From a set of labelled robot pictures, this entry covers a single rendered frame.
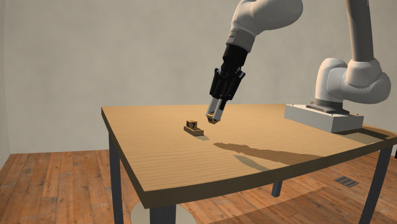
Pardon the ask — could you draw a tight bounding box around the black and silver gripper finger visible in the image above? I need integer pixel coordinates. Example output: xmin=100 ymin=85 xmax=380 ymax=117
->
xmin=212 ymin=66 xmax=245 ymax=121
xmin=205 ymin=65 xmax=226 ymax=116

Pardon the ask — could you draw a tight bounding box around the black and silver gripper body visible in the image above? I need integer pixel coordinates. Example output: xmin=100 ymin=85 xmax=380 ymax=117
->
xmin=221 ymin=44 xmax=248 ymax=78

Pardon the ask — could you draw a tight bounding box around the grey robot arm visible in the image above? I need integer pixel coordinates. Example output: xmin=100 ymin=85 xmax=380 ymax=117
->
xmin=226 ymin=0 xmax=391 ymax=115

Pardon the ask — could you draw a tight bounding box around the orange wooden cube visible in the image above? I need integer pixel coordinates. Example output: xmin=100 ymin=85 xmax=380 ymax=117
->
xmin=186 ymin=120 xmax=197 ymax=129
xmin=207 ymin=111 xmax=219 ymax=124

